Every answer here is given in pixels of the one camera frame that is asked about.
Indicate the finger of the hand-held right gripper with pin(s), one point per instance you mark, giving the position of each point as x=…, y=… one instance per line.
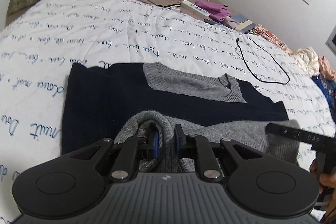
x=281, y=129

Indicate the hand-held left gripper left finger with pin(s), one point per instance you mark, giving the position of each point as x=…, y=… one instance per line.
x=155, y=144

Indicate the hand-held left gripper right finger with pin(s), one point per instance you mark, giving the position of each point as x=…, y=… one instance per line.
x=177, y=142

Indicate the grey sweater with navy sleeves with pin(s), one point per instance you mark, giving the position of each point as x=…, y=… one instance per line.
x=170, y=100

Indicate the person's right hand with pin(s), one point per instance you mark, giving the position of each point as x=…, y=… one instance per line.
x=328, y=180

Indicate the blue patterned cloth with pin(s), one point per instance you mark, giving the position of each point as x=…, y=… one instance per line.
x=326, y=90

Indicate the cream cloth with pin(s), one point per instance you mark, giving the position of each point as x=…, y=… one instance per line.
x=308, y=60

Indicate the peach cloth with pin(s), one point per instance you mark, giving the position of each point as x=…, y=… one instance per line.
x=327, y=69

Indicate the floral patterned cloth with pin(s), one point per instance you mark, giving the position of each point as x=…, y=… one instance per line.
x=273, y=37

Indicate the grey-blue cloth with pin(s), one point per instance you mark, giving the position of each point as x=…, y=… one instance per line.
x=240, y=23

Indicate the white power strip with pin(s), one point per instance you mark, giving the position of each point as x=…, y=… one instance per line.
x=195, y=8

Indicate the white script-printed blanket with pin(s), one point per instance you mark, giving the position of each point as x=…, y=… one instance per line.
x=78, y=29

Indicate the purple cloth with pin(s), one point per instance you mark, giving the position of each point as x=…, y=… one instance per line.
x=214, y=9

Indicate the dark window frame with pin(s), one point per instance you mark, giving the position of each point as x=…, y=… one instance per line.
x=332, y=41

